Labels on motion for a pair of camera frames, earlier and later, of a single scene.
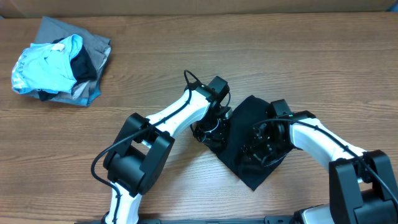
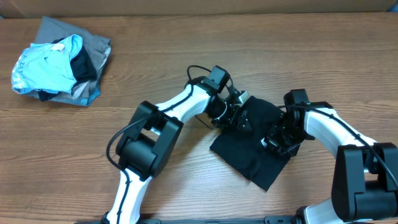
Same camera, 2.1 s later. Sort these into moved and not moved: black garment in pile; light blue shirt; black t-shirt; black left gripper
Moved: black left gripper
Not moved: black t-shirt; black garment in pile; light blue shirt
